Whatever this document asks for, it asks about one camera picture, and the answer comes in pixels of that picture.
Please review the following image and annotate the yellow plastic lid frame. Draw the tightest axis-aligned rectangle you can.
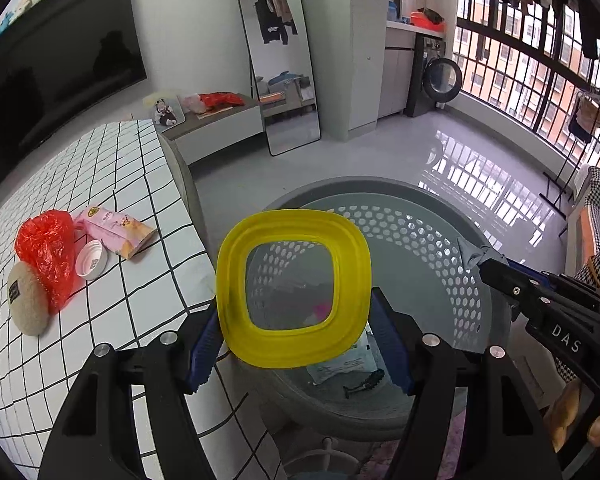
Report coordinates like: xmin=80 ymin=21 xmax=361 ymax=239
xmin=216 ymin=210 xmax=372 ymax=368

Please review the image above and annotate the grey low cabinet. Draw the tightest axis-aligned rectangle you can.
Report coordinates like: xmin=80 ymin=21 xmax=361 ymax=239
xmin=157 ymin=95 xmax=263 ymax=166

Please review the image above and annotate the beige round sponge pad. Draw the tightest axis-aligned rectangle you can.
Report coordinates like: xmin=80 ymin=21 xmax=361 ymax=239
xmin=6 ymin=262 xmax=51 ymax=336

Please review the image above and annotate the black spiked fish toy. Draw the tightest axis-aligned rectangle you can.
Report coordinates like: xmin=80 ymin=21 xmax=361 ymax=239
xmin=343 ymin=369 xmax=385 ymax=400

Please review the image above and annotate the red bag with print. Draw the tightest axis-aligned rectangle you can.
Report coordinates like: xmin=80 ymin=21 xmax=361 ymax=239
xmin=199 ymin=91 xmax=246 ymax=109

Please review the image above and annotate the black window grille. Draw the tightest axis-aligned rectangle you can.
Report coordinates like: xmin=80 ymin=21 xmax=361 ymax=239
xmin=452 ymin=0 xmax=600 ymax=181

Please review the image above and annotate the red plastic bag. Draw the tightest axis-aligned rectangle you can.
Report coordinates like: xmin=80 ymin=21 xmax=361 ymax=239
xmin=15 ymin=210 xmax=77 ymax=315

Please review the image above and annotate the white laundry cabinet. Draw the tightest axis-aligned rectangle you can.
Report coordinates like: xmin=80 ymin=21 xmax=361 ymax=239
xmin=377 ymin=20 xmax=421 ymax=120

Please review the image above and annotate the orange plastic basin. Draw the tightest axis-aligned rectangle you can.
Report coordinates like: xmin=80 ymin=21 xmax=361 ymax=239
xmin=410 ymin=8 xmax=446 ymax=27

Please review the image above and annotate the pink plastic mesh piece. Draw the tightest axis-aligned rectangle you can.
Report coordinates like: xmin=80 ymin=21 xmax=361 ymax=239
xmin=305 ymin=300 xmax=333 ymax=326

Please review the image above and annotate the white plastic stand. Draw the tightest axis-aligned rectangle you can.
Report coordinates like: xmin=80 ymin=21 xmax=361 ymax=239
xmin=280 ymin=437 xmax=371 ymax=480

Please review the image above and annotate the black wall television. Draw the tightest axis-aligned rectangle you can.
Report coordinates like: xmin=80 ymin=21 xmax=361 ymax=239
xmin=0 ymin=0 xmax=148 ymax=208

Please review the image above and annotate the black clothes drying rack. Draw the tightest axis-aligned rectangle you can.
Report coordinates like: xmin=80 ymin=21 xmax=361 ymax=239
xmin=540 ymin=87 xmax=600 ymax=221

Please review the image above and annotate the pink snack packet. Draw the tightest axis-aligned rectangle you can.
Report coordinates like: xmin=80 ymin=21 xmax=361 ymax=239
xmin=75 ymin=204 xmax=159 ymax=260

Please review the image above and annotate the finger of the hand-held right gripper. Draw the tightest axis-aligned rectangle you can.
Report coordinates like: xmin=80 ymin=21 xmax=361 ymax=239
xmin=479 ymin=258 xmax=553 ymax=311
xmin=540 ymin=271 xmax=600 ymax=312

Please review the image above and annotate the white round cap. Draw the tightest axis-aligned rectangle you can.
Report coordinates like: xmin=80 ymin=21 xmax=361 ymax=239
xmin=75 ymin=240 xmax=109 ymax=281

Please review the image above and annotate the black framed standing mirror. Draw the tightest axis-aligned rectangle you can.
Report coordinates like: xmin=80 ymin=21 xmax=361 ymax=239
xmin=230 ymin=0 xmax=322 ymax=157

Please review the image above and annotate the framed child picture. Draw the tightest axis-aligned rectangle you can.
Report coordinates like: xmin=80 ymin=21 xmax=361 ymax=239
xmin=144 ymin=91 xmax=187 ymax=127

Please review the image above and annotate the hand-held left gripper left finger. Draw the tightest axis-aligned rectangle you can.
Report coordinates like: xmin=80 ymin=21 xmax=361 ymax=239
xmin=38 ymin=300 xmax=226 ymax=480

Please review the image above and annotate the light blue wipes packet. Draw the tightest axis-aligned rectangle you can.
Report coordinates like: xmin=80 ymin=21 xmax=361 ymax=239
xmin=307 ymin=330 xmax=386 ymax=386

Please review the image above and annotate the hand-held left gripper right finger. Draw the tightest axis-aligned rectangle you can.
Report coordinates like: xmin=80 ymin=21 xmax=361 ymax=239
xmin=367 ymin=287 xmax=563 ymax=480

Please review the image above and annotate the person's right hand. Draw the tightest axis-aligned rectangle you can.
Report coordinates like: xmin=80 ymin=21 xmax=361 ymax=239
xmin=550 ymin=379 xmax=600 ymax=455

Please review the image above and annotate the grey perforated laundry basket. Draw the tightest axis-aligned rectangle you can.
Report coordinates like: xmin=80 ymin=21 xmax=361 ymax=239
xmin=240 ymin=176 xmax=513 ymax=442

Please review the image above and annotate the dark washing machine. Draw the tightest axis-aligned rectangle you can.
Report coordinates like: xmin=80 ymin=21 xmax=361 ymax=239
xmin=405 ymin=35 xmax=463 ymax=118

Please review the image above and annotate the pink rug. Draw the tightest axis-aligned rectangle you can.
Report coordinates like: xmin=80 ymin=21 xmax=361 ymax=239
xmin=365 ymin=437 xmax=468 ymax=480

